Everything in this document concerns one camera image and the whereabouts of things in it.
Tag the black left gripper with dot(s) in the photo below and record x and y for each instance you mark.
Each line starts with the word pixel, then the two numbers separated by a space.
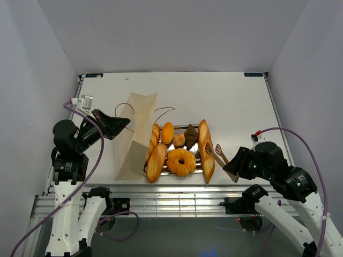
pixel 111 126

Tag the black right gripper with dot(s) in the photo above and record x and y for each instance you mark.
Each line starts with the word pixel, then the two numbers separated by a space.
pixel 235 167

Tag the metal tongs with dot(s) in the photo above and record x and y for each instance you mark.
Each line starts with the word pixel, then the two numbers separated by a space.
pixel 208 149

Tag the beige paper bag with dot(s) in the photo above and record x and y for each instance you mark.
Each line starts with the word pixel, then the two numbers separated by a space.
pixel 131 145

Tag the long baguette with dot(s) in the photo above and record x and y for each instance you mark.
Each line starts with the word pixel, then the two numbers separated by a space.
pixel 207 160

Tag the short loaf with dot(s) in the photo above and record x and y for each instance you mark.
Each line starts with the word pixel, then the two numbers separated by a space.
pixel 156 163

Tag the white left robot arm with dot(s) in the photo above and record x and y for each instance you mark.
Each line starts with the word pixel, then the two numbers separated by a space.
pixel 71 232

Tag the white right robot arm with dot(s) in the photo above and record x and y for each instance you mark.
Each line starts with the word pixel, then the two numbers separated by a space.
pixel 315 234

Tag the twisted loaf back left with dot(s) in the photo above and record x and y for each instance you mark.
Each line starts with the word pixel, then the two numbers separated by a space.
pixel 154 140

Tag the blue label left corner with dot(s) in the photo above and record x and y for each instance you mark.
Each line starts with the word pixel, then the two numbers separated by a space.
pixel 94 75

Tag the blue label corner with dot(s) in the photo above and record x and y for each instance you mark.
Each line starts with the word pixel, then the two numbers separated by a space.
pixel 253 74
pixel 94 75

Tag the brown chocolate croissant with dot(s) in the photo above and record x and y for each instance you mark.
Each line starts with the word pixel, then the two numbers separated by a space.
pixel 191 136

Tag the orange oval bun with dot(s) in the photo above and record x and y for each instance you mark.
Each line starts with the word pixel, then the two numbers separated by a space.
pixel 167 133

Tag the small round bun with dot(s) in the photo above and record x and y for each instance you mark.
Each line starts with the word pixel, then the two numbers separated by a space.
pixel 179 140

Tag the blue label right corner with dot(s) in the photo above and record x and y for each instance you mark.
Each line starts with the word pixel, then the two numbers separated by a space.
pixel 253 74

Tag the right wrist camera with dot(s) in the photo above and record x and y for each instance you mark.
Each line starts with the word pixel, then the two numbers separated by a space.
pixel 257 137

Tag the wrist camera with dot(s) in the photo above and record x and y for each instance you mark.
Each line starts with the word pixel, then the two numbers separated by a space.
pixel 83 104
pixel 257 137

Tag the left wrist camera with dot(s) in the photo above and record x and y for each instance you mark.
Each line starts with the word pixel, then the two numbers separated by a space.
pixel 83 104

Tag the ring shaped bread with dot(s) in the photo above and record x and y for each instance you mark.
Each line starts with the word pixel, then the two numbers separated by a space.
pixel 181 162

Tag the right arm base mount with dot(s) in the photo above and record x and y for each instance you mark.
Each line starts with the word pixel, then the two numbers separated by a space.
pixel 249 219

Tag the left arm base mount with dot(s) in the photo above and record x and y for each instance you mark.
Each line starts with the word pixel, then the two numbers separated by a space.
pixel 117 205

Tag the aluminium frame rail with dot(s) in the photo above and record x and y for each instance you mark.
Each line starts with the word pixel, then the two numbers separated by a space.
pixel 181 201

